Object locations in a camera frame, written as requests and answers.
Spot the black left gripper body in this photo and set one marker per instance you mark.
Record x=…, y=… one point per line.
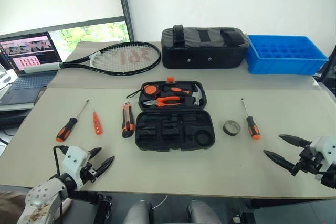
x=89, y=174

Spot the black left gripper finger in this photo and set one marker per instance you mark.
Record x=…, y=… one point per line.
x=95, y=152
x=105, y=165

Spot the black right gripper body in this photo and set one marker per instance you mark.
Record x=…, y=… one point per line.
x=307, y=158

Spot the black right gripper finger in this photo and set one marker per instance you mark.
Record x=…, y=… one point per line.
x=294, y=140
x=279, y=159

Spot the orange voltage tester pen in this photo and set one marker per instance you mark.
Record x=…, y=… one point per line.
x=97, y=125

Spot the orange black utility knife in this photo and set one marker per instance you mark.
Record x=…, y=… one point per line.
x=127, y=121

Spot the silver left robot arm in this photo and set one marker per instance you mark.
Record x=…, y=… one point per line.
x=39, y=195

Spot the black tool case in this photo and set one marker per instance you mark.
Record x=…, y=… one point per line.
x=183, y=119

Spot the grey tape roll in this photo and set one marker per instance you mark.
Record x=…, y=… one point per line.
x=231, y=133

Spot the grey rounded shape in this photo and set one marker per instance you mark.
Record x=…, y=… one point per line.
x=137, y=213
x=203, y=212

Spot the blue plastic divided crate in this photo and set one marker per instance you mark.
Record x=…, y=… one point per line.
x=283, y=68

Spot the orange black tape measure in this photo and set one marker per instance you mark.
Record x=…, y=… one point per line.
x=151, y=89

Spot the open laptop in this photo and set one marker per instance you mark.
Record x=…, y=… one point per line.
x=21, y=87

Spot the black white tennis racket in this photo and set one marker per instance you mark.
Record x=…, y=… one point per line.
x=42, y=68

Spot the black fabric bag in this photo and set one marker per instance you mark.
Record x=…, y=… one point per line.
x=199, y=56

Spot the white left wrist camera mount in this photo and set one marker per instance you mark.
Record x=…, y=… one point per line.
x=74, y=161

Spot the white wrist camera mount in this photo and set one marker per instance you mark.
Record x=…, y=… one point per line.
x=74, y=161
x=324, y=145

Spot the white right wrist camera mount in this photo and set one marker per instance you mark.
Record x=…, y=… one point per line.
x=324, y=145

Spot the dark grey window frame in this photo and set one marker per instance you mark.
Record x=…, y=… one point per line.
x=124, y=6

